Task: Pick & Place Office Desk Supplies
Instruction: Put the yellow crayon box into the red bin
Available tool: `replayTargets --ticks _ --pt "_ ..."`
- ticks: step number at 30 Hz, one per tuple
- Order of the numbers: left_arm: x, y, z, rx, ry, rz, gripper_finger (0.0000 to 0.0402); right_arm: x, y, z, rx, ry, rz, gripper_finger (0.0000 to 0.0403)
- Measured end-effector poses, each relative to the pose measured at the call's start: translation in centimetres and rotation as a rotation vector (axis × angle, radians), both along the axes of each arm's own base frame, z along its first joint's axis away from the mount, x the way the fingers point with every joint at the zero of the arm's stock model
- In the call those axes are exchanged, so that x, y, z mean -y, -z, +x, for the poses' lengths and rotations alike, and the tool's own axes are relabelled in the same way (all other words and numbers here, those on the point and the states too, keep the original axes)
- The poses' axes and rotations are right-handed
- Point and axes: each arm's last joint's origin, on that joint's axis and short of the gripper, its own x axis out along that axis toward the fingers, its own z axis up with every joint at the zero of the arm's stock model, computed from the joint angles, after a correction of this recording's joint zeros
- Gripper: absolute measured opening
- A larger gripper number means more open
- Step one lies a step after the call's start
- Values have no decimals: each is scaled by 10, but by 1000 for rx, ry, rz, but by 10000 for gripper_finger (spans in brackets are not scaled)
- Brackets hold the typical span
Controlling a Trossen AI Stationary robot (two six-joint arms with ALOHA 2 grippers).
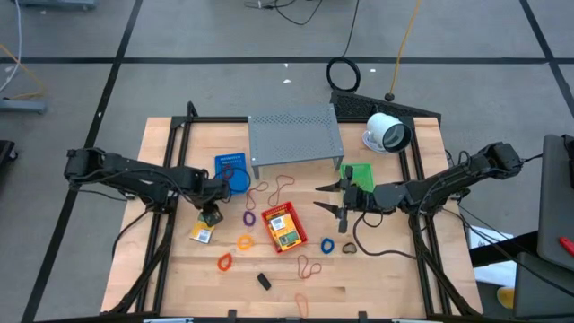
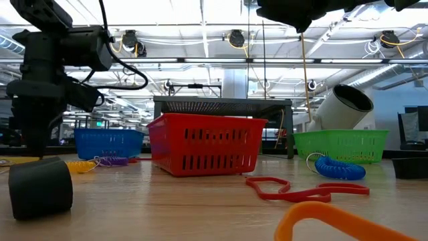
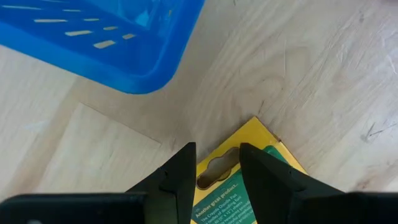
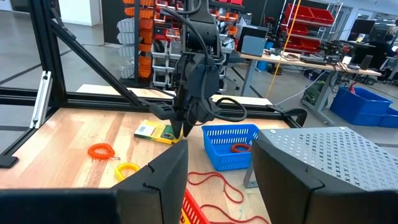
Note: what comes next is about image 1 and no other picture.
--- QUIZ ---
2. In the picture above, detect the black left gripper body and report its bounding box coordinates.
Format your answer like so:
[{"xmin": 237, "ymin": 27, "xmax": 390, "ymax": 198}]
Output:
[{"xmin": 190, "ymin": 172, "xmax": 232, "ymax": 212}]

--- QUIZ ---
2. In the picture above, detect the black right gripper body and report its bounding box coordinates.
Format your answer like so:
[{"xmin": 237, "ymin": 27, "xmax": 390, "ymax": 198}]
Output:
[{"xmin": 338, "ymin": 178, "xmax": 376, "ymax": 234}]

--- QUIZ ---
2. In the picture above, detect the yellow crayon box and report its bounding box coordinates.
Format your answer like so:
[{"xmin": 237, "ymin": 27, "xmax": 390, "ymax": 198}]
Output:
[
  {"xmin": 267, "ymin": 213, "xmax": 302, "ymax": 249},
  {"xmin": 189, "ymin": 208, "xmax": 224, "ymax": 245}
]

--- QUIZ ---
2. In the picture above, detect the blue plastic basket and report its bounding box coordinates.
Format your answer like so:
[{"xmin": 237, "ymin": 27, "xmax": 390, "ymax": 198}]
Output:
[{"xmin": 213, "ymin": 152, "xmax": 248, "ymax": 195}]

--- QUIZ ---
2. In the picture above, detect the grey perforated metal riser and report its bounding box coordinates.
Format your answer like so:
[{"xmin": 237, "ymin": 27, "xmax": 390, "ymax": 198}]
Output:
[{"xmin": 247, "ymin": 103, "xmax": 345, "ymax": 180}]

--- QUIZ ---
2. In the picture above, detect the red plastic basket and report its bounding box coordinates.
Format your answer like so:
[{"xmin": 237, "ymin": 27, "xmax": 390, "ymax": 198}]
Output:
[{"xmin": 260, "ymin": 200, "xmax": 309, "ymax": 256}]

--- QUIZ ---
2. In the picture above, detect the orange rubber band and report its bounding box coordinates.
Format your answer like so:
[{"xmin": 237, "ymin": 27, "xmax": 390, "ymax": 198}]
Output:
[{"xmin": 294, "ymin": 292, "xmax": 310, "ymax": 319}]

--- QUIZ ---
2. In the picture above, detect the green plastic basket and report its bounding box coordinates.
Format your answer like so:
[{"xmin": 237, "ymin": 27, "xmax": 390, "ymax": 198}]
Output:
[{"xmin": 339, "ymin": 161, "xmax": 376, "ymax": 194}]

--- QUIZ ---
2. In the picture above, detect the black perforated panel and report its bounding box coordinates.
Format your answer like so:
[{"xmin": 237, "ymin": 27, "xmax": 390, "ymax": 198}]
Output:
[{"xmin": 329, "ymin": 89, "xmax": 443, "ymax": 125}]

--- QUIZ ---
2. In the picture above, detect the white sheet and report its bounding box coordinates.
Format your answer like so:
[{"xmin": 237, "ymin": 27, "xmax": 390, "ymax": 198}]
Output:
[{"xmin": 465, "ymin": 226, "xmax": 521, "ymax": 288}]

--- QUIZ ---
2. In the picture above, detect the yellow object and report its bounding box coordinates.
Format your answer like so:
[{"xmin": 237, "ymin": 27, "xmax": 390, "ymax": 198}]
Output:
[{"xmin": 496, "ymin": 286, "xmax": 517, "ymax": 310}]

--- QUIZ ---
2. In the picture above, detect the grey cart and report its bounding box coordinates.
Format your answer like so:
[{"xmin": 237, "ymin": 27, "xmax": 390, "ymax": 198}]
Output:
[{"xmin": 535, "ymin": 133, "xmax": 574, "ymax": 273}]

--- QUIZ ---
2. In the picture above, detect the grey cabinet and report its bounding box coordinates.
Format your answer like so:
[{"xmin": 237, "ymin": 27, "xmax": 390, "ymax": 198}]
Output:
[{"xmin": 513, "ymin": 250, "xmax": 574, "ymax": 319}]

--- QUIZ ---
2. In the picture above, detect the black floor object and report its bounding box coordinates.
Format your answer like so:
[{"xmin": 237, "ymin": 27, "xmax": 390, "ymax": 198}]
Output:
[{"xmin": 0, "ymin": 139, "xmax": 19, "ymax": 176}]

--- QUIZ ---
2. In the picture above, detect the grey floor base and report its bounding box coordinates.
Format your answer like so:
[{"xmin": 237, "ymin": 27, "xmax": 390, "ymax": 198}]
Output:
[
  {"xmin": 0, "ymin": 98, "xmax": 48, "ymax": 114},
  {"xmin": 17, "ymin": 0, "xmax": 98, "ymax": 11}
]

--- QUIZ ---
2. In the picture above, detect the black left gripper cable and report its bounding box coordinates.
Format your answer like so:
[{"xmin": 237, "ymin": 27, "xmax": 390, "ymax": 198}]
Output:
[{"xmin": 213, "ymin": 166, "xmax": 252, "ymax": 197}]

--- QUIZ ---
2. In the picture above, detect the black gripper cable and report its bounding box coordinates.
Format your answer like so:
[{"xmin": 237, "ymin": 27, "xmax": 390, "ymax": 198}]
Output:
[
  {"xmin": 213, "ymin": 166, "xmax": 252, "ymax": 197},
  {"xmin": 352, "ymin": 210, "xmax": 418, "ymax": 260}
]

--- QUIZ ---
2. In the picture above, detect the yellow coil keychain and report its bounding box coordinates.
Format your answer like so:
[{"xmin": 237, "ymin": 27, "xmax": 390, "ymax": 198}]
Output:
[{"xmin": 236, "ymin": 233, "xmax": 256, "ymax": 252}]

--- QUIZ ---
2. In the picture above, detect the orange coil keychain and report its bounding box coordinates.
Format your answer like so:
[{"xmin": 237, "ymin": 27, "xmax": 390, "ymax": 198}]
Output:
[{"xmin": 216, "ymin": 252, "xmax": 234, "ymax": 273}]

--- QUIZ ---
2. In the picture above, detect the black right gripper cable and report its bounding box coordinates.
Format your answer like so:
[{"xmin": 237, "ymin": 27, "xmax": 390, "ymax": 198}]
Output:
[{"xmin": 352, "ymin": 210, "xmax": 418, "ymax": 260}]

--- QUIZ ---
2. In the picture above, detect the black aluminium table frame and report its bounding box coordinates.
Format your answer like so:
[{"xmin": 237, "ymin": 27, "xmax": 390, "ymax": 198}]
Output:
[{"xmin": 100, "ymin": 100, "xmax": 483, "ymax": 323}]

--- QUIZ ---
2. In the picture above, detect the black coiled floor cable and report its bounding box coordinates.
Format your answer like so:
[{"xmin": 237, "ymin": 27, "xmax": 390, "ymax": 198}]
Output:
[{"xmin": 326, "ymin": 0, "xmax": 362, "ymax": 94}]

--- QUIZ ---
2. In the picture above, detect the yellow hanging cord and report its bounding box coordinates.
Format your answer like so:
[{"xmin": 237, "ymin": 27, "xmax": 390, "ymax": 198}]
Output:
[{"xmin": 385, "ymin": 0, "xmax": 422, "ymax": 102}]

